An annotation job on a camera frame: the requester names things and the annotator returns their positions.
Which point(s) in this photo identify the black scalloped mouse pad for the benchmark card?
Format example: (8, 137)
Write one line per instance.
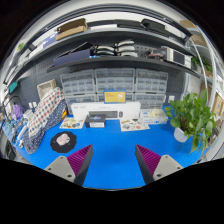
(55, 146)

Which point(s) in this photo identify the white and blue tissue box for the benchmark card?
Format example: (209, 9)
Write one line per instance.
(154, 116)

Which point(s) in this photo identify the navy polka dot cloth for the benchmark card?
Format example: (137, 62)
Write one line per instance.
(33, 141)

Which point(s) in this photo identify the red blue checkered cloth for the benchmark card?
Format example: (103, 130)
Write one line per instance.
(45, 110)

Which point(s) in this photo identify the yellow and blue box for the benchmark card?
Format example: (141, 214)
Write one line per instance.
(114, 96)

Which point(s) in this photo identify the beige woven basket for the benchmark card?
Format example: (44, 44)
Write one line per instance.
(46, 88)

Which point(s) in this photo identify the colourful sticker sheet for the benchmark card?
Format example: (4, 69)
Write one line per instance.
(71, 123)
(135, 125)

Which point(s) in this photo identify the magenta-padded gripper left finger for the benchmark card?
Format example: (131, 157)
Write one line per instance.
(78, 160)

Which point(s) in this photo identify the green plant in white pot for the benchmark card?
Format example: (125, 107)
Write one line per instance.
(193, 116)

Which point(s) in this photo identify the long white keyboard box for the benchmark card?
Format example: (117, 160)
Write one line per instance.
(83, 109)

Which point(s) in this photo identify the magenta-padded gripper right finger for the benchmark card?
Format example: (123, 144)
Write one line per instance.
(150, 160)

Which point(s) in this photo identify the small black box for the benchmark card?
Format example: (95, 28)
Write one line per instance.
(95, 120)

